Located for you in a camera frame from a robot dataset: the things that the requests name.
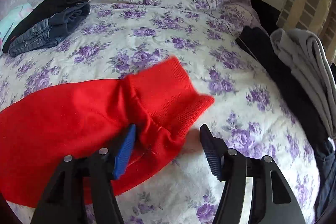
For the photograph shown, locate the red track pants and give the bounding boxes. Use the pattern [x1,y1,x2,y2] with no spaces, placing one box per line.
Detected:
[1,57,214,207]

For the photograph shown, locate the dark navy garment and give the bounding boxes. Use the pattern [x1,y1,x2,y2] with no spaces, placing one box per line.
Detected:
[313,139,335,219]

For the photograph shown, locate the folded grey garment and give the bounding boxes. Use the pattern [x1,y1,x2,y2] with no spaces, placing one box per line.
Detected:
[270,28,335,140]

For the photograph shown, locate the black garment under grey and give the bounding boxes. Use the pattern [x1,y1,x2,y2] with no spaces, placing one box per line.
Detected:
[236,26,328,141]

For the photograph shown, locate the folded blue jeans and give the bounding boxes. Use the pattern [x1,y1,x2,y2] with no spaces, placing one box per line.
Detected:
[8,2,91,57]

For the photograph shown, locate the folded floral teal blanket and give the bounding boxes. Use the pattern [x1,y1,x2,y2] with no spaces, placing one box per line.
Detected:
[0,3,33,50]

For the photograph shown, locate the purple floral bedspread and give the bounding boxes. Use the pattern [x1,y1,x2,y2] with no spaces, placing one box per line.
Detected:
[1,0,319,223]

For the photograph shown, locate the brown striped window curtain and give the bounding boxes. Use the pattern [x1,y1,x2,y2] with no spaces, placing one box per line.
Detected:
[277,0,335,63]

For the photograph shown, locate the folded black pants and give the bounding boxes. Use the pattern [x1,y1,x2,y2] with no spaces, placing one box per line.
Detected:
[2,0,89,53]

